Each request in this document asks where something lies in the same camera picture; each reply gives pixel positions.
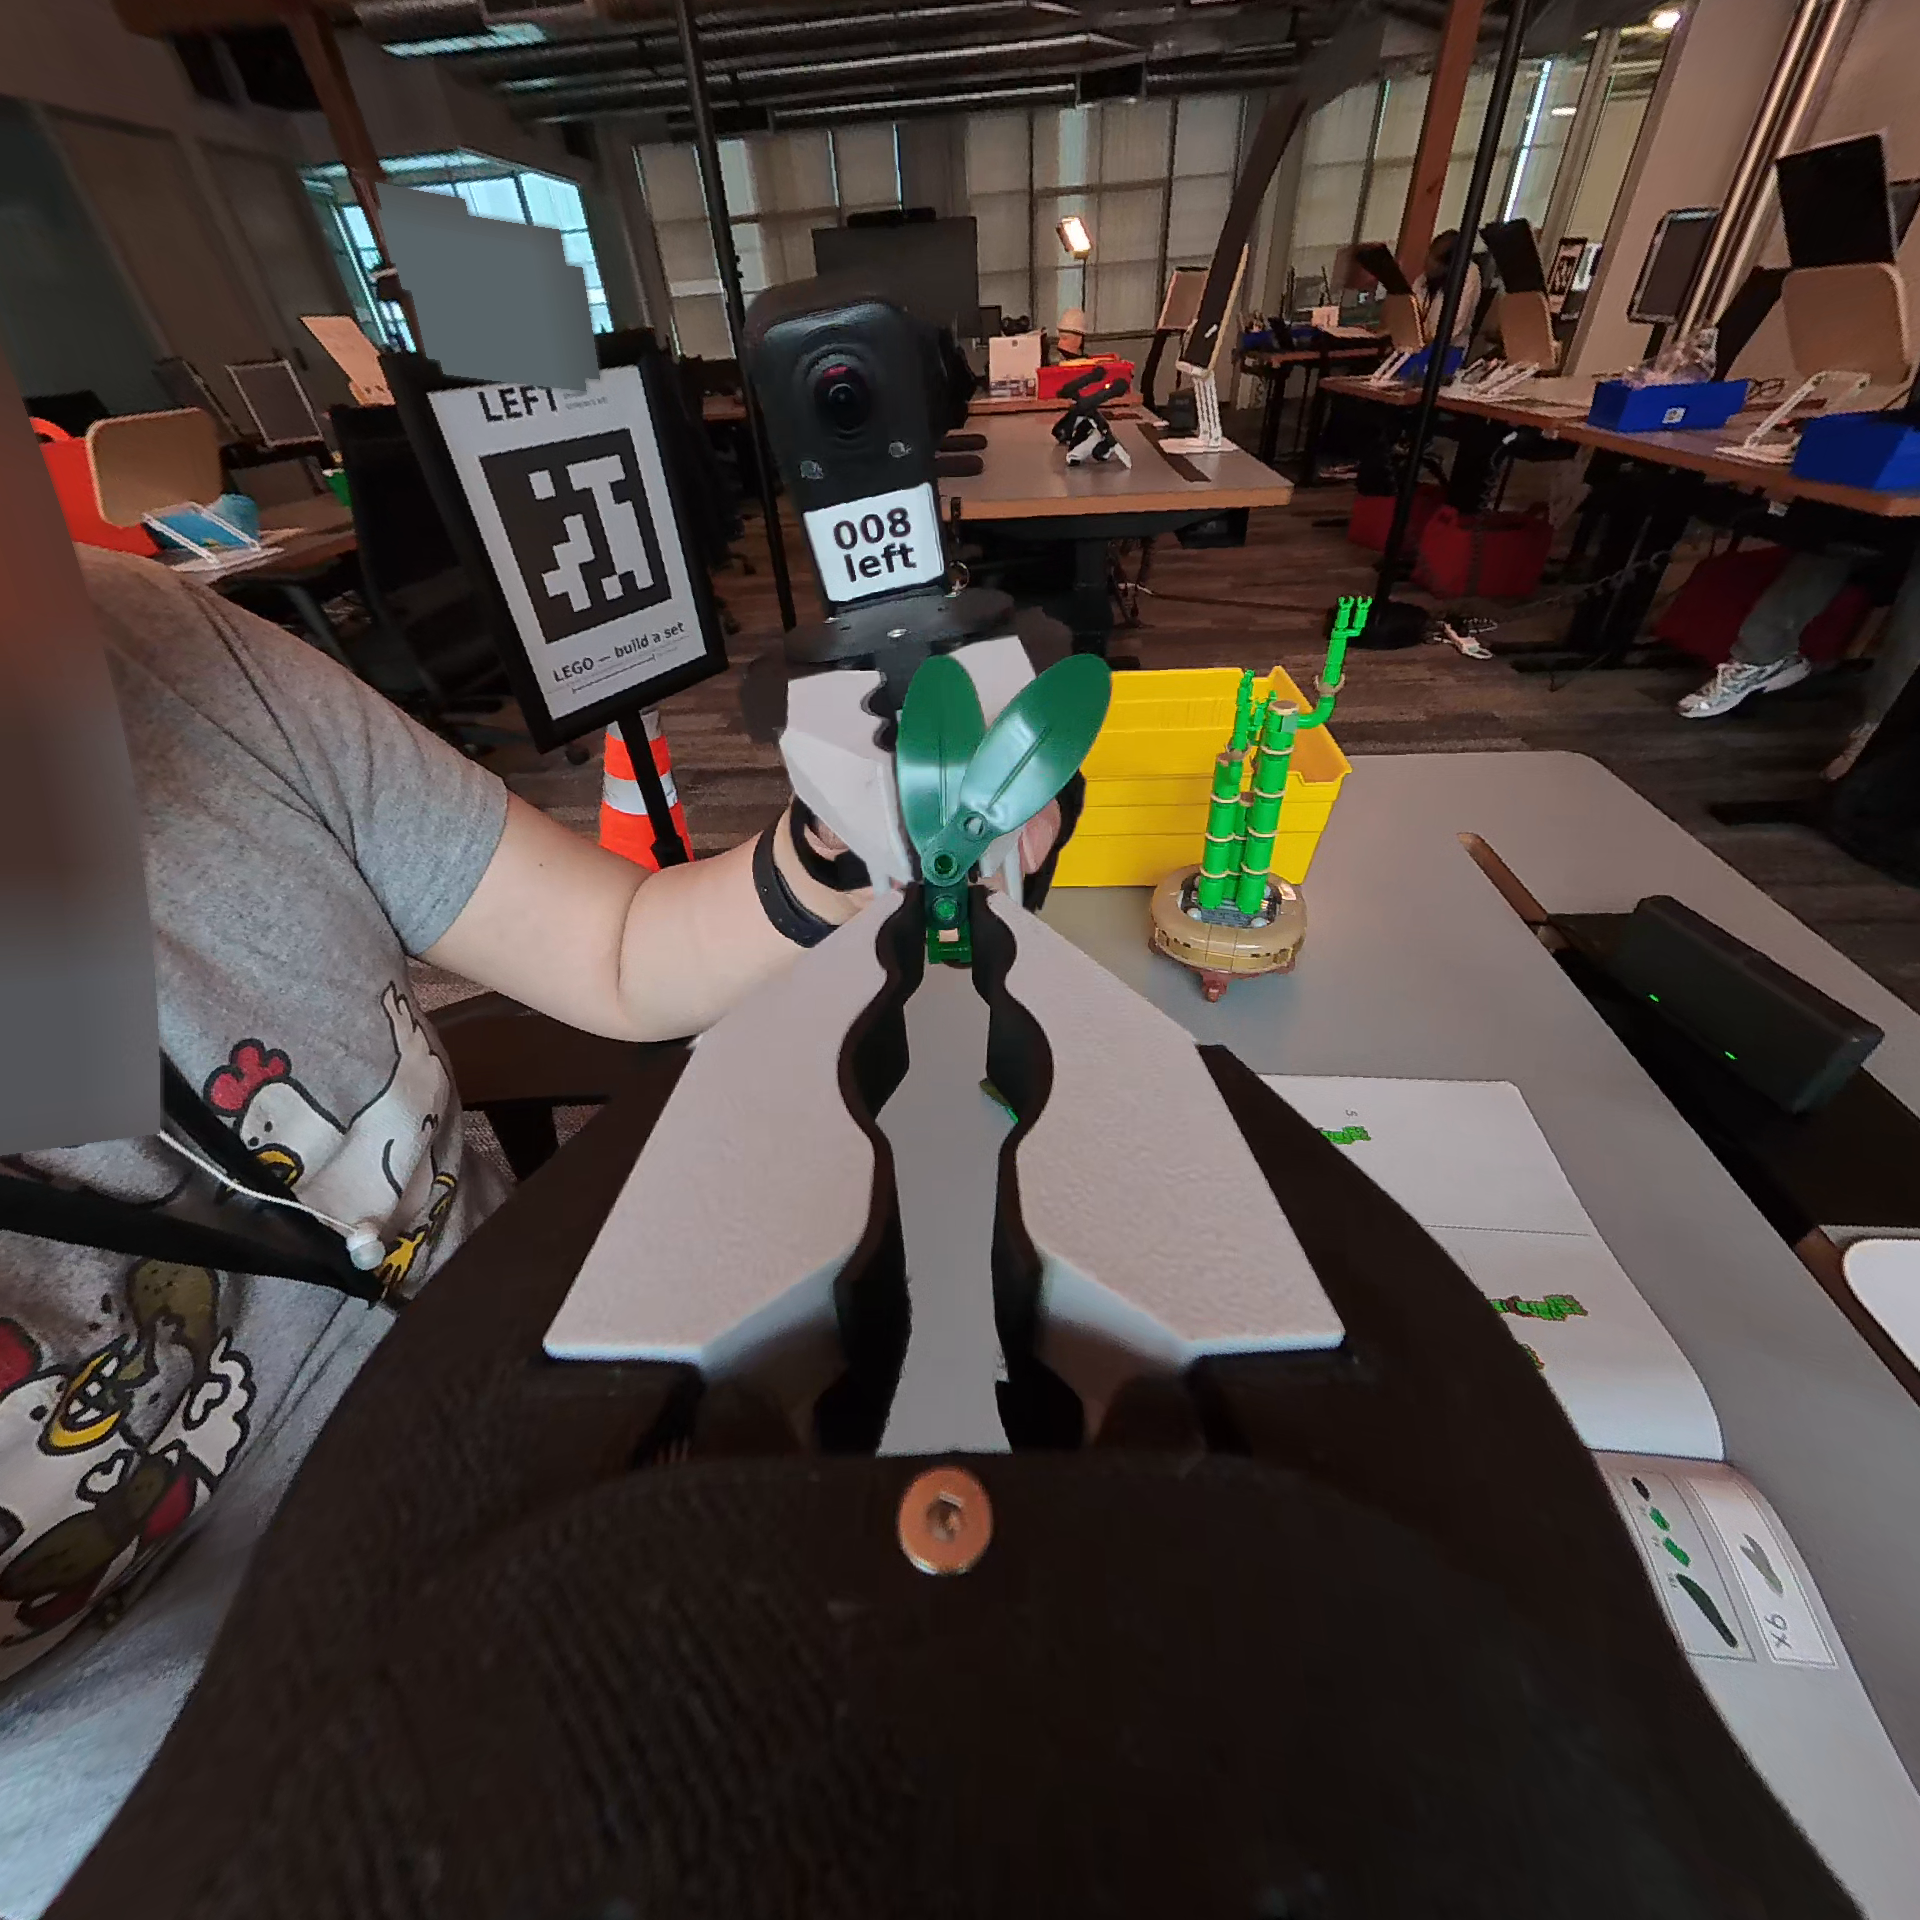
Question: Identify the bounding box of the green lego bamboo plant model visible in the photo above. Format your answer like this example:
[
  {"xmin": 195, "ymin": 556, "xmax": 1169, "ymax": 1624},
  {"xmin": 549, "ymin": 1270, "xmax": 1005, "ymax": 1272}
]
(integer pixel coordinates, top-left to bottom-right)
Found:
[{"xmin": 1148, "ymin": 595, "xmax": 1376, "ymax": 1001}]

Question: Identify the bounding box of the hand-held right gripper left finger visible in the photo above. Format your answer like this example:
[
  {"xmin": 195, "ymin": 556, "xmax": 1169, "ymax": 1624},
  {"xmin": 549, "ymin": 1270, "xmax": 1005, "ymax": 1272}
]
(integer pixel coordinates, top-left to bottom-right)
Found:
[{"xmin": 539, "ymin": 882, "xmax": 921, "ymax": 1454}]

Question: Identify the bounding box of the black lanyard strap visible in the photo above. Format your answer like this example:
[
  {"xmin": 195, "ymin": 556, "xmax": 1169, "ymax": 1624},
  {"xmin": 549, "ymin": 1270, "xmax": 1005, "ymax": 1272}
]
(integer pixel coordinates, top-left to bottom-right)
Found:
[{"xmin": 0, "ymin": 1050, "xmax": 395, "ymax": 1308}]

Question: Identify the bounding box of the plain blue bin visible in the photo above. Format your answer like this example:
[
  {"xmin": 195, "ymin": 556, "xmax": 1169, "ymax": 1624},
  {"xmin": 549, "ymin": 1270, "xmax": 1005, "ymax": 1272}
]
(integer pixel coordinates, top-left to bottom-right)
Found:
[{"xmin": 1789, "ymin": 409, "xmax": 1920, "ymax": 496}]

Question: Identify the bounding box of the black box with green light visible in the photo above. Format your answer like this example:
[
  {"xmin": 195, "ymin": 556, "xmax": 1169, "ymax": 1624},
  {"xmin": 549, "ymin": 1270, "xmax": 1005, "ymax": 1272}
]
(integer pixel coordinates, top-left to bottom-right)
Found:
[{"xmin": 1610, "ymin": 894, "xmax": 1888, "ymax": 1116}]

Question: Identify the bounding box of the black computer monitor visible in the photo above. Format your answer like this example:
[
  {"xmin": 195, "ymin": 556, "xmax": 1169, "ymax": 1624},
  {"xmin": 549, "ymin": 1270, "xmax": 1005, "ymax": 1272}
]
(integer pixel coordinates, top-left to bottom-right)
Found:
[{"xmin": 811, "ymin": 216, "xmax": 983, "ymax": 326}]

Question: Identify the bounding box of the lego instruction booklet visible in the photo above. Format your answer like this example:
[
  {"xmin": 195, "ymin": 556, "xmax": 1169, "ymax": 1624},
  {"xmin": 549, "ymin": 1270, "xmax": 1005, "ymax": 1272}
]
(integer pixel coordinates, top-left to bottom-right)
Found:
[{"xmin": 1257, "ymin": 1076, "xmax": 1920, "ymax": 1913}]

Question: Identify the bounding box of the long wooden desk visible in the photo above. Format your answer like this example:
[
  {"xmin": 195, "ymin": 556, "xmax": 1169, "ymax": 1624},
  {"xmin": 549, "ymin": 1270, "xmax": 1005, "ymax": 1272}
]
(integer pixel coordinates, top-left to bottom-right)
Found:
[{"xmin": 1316, "ymin": 368, "xmax": 1920, "ymax": 520}]

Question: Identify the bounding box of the orange traffic cone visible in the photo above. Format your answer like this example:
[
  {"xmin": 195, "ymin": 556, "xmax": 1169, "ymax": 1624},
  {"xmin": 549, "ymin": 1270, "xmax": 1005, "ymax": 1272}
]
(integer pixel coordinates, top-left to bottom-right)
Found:
[{"xmin": 594, "ymin": 720, "xmax": 697, "ymax": 875}]

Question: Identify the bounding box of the black pole stand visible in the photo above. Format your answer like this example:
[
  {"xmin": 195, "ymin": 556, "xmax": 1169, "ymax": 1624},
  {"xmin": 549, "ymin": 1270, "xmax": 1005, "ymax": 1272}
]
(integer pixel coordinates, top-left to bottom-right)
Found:
[{"xmin": 1351, "ymin": 0, "xmax": 1531, "ymax": 649}]

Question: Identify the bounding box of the black and white marker sign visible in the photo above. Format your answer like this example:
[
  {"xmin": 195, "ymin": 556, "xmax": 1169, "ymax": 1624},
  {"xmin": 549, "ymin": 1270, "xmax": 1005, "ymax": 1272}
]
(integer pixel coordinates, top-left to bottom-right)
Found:
[{"xmin": 380, "ymin": 350, "xmax": 732, "ymax": 874}]

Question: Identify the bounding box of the person's left forearm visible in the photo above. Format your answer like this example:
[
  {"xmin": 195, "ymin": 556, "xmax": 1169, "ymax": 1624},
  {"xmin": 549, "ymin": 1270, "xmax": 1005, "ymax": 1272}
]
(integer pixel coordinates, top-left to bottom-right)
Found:
[{"xmin": 403, "ymin": 747, "xmax": 890, "ymax": 1048}]

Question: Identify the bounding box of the blue bin with white label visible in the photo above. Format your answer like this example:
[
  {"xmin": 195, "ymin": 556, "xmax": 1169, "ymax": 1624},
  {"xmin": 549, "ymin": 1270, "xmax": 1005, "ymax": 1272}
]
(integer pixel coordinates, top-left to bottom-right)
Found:
[{"xmin": 1585, "ymin": 376, "xmax": 1754, "ymax": 438}]

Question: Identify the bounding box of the white stand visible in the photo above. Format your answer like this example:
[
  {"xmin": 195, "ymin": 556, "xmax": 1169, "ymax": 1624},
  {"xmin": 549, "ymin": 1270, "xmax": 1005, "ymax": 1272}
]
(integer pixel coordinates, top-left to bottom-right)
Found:
[{"xmin": 1176, "ymin": 267, "xmax": 1250, "ymax": 455}]

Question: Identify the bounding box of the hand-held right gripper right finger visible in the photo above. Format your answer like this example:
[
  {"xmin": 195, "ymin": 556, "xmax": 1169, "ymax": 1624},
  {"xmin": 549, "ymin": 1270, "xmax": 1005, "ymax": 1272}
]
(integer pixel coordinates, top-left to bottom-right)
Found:
[{"xmin": 972, "ymin": 882, "xmax": 1346, "ymax": 1454}]

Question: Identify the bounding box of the person's left hand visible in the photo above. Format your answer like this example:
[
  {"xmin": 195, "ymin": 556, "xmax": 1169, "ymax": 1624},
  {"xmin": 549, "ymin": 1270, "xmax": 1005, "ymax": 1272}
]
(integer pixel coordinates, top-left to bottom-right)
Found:
[{"xmin": 787, "ymin": 778, "xmax": 1089, "ymax": 921}]

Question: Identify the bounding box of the tablet on pale stand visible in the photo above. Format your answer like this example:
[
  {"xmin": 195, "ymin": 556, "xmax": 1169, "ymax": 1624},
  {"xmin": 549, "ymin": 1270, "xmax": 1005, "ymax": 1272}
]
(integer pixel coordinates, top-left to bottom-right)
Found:
[{"xmin": 1715, "ymin": 128, "xmax": 1913, "ymax": 459}]

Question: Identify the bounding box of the green lego leaf piece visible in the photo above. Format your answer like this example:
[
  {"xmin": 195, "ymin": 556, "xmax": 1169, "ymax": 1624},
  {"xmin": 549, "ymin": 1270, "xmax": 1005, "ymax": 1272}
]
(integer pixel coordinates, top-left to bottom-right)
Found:
[{"xmin": 895, "ymin": 652, "xmax": 1115, "ymax": 971}]

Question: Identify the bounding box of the red bag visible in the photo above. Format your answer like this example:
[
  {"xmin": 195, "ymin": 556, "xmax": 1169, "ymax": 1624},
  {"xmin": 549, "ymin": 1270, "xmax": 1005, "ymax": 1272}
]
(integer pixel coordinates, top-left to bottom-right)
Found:
[{"xmin": 1416, "ymin": 498, "xmax": 1557, "ymax": 606}]

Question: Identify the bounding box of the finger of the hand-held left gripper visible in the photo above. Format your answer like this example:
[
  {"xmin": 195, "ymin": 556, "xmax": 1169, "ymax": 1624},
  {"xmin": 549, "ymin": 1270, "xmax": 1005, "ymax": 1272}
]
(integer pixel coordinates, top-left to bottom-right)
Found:
[
  {"xmin": 959, "ymin": 634, "xmax": 1069, "ymax": 913},
  {"xmin": 778, "ymin": 660, "xmax": 921, "ymax": 890}
]

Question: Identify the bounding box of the yellow plastic bin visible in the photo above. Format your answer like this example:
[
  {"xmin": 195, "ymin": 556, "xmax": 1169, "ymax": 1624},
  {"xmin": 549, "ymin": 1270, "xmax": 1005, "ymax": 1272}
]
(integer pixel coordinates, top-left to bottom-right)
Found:
[{"xmin": 1068, "ymin": 665, "xmax": 1354, "ymax": 890}]

